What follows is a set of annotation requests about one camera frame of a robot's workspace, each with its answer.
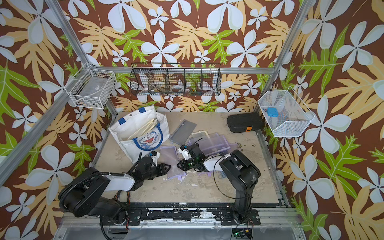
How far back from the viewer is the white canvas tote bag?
2.85 ft

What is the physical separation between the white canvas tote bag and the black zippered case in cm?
48

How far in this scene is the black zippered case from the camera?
107 cm
